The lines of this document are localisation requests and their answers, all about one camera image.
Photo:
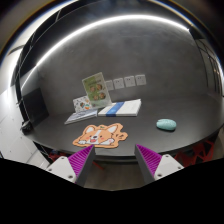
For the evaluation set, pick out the red chair frame right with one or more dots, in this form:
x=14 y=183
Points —
x=200 y=153

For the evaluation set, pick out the teal computer mouse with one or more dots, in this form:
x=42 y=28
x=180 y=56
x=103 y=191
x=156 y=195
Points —
x=166 y=124

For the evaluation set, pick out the black monitor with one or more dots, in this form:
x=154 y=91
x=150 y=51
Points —
x=35 y=106

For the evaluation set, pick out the orange corgi mouse pad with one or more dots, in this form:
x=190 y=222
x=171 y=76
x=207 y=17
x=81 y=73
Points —
x=101 y=136

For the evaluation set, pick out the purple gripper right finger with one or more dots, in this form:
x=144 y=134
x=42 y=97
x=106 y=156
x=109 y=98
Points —
x=155 y=166

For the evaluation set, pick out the white wall socket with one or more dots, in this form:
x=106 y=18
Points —
x=129 y=81
x=109 y=85
x=118 y=83
x=140 y=79

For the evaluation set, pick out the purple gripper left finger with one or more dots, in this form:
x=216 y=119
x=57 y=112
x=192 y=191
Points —
x=74 y=168

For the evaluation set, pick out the thin grey booklet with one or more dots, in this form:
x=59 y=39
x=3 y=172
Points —
x=83 y=115

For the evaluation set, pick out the green standing leaflet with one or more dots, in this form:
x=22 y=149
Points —
x=97 y=91

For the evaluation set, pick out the white and blue book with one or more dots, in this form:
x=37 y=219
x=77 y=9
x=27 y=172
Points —
x=126 y=108

